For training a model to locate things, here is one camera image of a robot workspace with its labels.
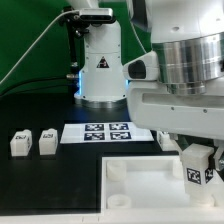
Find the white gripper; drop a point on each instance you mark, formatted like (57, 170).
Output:
(150, 106)

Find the white square tabletop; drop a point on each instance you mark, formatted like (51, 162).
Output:
(149, 182)

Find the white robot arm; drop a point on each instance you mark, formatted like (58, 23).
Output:
(176, 87)

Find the white sheet with markers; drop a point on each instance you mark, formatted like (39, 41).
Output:
(104, 132)

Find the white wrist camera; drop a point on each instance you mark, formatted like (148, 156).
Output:
(143, 68)

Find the black camera on stand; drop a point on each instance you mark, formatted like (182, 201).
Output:
(96, 14)

